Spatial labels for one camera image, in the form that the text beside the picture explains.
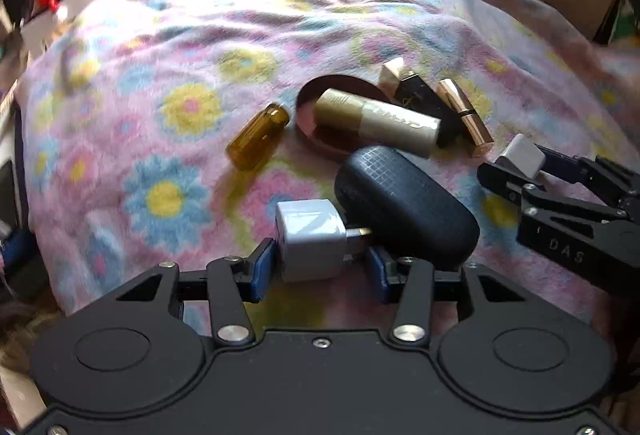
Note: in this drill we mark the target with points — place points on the black glasses case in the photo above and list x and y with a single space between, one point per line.
400 200

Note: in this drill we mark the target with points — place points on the amber glass bottle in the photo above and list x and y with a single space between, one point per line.
257 136

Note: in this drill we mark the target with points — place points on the white charger plug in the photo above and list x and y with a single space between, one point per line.
307 237

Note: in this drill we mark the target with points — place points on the gold and white tube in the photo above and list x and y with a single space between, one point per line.
380 121

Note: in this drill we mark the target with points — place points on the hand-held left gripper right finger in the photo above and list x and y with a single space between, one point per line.
378 276

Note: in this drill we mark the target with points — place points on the small white block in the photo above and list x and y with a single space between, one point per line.
520 157

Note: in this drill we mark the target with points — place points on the black and gold square lipstick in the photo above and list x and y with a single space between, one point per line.
415 90

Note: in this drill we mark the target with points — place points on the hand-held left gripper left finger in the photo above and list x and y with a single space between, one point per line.
262 271

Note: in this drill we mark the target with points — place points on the round brown compact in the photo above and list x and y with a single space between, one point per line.
320 125

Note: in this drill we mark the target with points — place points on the rose gold lipstick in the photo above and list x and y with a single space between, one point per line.
462 112

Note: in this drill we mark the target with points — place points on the floral fleece blanket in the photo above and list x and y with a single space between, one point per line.
150 65

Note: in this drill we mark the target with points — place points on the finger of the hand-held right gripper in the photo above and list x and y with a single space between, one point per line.
567 165
505 180

